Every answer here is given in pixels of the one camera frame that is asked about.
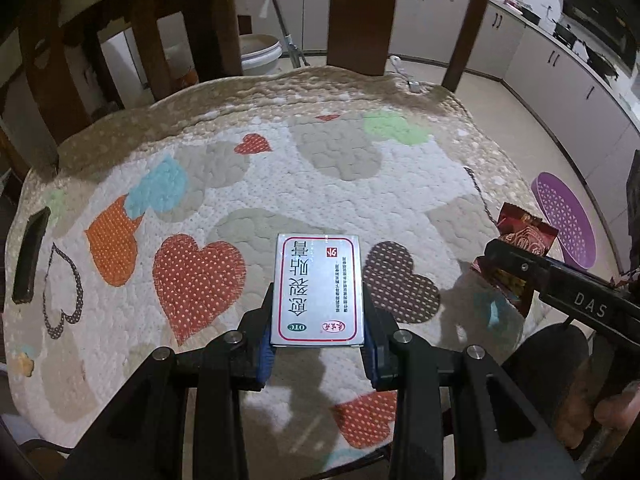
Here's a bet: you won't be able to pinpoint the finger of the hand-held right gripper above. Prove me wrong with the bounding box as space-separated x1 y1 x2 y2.
484 239 551 296

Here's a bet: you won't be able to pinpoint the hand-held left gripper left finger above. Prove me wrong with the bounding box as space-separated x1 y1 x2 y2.
59 282 276 480

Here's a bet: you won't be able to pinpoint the black gas stove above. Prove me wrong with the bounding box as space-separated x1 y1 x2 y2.
585 45 621 78

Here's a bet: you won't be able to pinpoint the silver medicine box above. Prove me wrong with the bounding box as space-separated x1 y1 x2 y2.
269 232 368 350

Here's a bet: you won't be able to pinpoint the dark wooden chair with hole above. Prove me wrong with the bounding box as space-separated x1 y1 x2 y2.
205 0 497 92

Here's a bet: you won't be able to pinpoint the black range hood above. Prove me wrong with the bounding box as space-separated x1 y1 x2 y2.
557 0 640 68

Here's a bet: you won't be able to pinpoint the black rectangular device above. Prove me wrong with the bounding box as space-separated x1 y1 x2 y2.
12 206 52 305

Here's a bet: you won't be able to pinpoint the black cooking pot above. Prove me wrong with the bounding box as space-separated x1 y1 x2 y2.
552 20 581 46

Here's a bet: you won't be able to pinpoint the metal mop pole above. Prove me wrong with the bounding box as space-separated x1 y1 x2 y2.
270 0 311 68

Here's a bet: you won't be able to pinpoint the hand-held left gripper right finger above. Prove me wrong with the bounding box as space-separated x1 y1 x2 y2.
361 285 583 480

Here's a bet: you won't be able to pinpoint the heart patterned quilted tablecloth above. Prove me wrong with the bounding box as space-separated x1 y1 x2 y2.
4 65 556 476

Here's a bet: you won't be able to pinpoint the person's right hand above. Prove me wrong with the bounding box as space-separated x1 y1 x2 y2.
594 379 640 433

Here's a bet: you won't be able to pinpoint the white kitchen cabinets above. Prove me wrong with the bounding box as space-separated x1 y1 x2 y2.
272 0 640 201

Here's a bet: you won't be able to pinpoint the white plastic bucket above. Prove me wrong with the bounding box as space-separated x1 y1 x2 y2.
239 34 283 76

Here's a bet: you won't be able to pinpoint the dark red snack bag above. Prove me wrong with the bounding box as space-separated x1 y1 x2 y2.
470 202 559 318

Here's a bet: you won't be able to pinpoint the clear plastic bottle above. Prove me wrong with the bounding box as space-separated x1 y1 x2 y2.
390 55 423 93

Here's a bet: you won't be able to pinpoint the purple perforated floor mat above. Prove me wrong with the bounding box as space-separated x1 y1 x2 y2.
530 171 598 270

